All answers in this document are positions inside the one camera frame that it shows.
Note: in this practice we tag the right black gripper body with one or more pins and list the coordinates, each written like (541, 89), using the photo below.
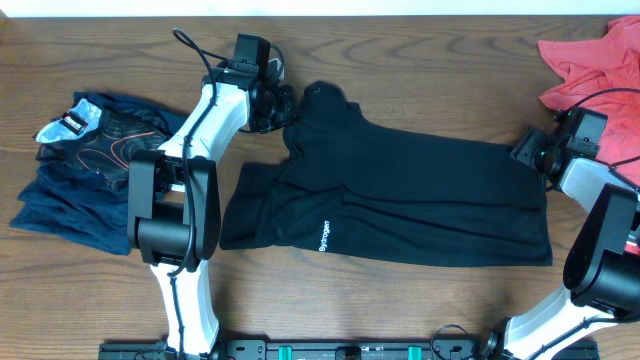
(534, 149)

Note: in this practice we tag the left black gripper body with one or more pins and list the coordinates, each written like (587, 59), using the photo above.
(279, 107)

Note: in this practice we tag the black t-shirt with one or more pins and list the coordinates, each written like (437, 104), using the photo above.
(355, 188)

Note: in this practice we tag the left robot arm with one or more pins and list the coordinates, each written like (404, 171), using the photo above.
(174, 215)

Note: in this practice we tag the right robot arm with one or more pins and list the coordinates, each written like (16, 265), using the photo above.
(601, 273)

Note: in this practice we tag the coral red shirt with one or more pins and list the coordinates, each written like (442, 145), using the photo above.
(602, 75)

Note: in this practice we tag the folded black patterned shirt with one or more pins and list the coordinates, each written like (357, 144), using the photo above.
(100, 134)

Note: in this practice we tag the folded navy blue shirt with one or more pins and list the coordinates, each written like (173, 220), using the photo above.
(77, 205)

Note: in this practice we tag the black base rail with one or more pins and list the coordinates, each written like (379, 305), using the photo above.
(450, 346)

